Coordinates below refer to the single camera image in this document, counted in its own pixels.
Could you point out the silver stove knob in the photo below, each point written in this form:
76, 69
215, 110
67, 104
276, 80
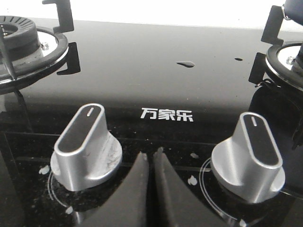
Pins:
249, 163
86, 153

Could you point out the black right gas burner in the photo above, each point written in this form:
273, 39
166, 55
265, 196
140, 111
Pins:
282, 61

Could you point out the black pot support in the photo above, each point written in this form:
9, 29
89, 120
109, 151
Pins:
66, 25
270, 36

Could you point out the black left gas burner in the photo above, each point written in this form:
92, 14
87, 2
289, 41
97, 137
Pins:
32, 52

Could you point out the dark blue pot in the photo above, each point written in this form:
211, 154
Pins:
294, 10

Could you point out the black left pot support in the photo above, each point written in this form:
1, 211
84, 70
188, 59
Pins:
66, 25

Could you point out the black glass gas stove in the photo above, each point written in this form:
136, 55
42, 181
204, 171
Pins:
176, 87

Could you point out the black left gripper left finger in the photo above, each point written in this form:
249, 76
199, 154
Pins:
126, 207

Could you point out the black right pot support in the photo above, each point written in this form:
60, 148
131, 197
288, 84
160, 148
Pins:
270, 36

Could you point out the silver right stove knob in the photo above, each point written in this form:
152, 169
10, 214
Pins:
249, 163

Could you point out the silver left stove knob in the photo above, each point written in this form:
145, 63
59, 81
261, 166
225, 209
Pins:
86, 153

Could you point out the black gas burner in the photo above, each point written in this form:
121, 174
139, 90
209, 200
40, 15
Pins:
32, 52
282, 61

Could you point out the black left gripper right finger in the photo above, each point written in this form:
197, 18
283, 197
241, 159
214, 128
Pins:
179, 207

